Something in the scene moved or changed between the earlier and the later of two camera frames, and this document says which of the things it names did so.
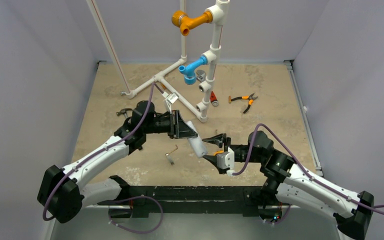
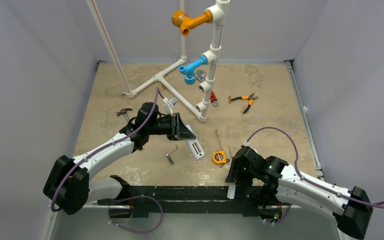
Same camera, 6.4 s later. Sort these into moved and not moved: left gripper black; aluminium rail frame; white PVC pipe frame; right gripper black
Moved: right gripper black
Not moved: aluminium rail frame; white PVC pipe frame; left gripper black
